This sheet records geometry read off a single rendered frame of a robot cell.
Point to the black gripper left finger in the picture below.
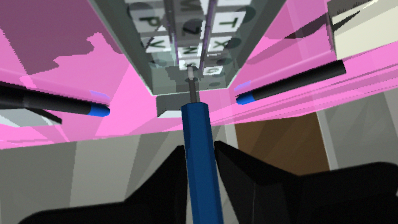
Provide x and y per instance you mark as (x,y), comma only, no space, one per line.
(162,199)

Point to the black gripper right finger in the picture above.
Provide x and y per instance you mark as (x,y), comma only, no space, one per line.
(261,193)

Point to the grey keyboard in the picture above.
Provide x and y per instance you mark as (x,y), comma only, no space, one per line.
(168,41)

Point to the blue stylus with grey tip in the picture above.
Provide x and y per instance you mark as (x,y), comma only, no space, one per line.
(201,164)

